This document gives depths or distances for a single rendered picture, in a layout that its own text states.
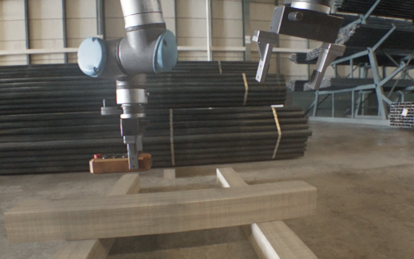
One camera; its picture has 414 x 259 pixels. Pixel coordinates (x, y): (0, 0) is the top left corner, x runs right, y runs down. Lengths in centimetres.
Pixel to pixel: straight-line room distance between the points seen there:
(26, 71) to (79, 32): 773
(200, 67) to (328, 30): 195
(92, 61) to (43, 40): 1044
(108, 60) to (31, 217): 53
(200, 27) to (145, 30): 933
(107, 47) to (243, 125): 142
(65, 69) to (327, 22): 246
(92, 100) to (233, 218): 157
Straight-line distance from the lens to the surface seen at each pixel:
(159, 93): 184
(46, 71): 271
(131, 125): 63
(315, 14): 49
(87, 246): 76
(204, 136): 168
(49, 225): 81
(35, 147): 199
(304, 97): 1065
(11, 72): 292
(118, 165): 69
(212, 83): 187
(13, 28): 1177
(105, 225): 75
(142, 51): 50
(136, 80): 66
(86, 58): 58
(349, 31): 665
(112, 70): 56
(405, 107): 549
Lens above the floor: 48
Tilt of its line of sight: 5 degrees down
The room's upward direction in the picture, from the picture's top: 2 degrees counter-clockwise
